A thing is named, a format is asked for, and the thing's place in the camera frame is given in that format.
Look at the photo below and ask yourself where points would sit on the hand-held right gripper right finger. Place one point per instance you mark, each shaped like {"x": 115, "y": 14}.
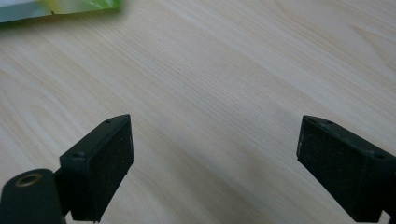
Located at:
{"x": 342, "y": 168}

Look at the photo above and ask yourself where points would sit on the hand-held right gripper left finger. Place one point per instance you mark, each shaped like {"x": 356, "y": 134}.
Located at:
{"x": 99, "y": 168}

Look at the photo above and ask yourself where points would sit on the green and white packet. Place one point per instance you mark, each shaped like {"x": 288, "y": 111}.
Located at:
{"x": 46, "y": 7}

